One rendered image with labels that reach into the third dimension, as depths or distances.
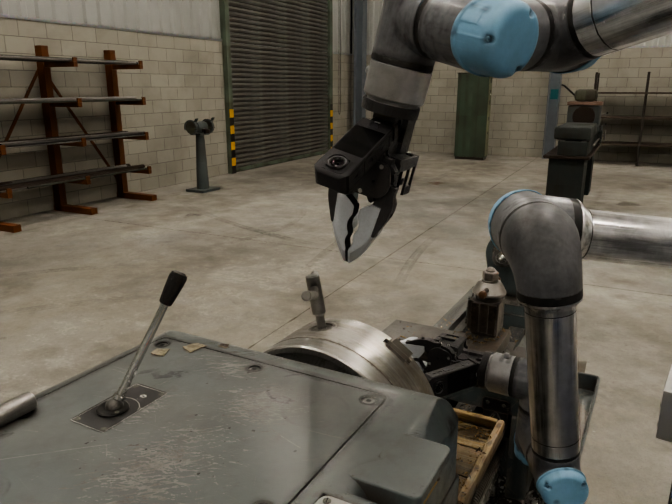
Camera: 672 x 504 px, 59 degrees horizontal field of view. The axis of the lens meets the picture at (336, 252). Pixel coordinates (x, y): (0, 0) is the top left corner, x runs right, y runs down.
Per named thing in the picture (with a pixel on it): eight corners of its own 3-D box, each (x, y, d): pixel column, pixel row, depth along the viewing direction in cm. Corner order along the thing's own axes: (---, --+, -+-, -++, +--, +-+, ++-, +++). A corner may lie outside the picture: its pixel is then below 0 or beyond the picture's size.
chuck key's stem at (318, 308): (318, 343, 95) (305, 274, 93) (331, 341, 95) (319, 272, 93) (318, 348, 93) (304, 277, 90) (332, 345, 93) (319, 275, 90)
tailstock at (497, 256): (524, 331, 186) (533, 240, 178) (463, 319, 195) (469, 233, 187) (542, 301, 211) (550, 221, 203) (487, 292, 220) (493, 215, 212)
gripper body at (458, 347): (436, 364, 124) (494, 378, 118) (421, 381, 116) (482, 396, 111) (439, 330, 122) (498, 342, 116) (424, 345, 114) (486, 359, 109)
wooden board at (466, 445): (462, 522, 104) (463, 502, 103) (289, 462, 120) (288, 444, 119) (503, 436, 129) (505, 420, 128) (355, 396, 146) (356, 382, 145)
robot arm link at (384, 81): (418, 73, 66) (355, 55, 69) (407, 114, 68) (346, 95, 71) (440, 74, 72) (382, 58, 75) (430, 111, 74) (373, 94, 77)
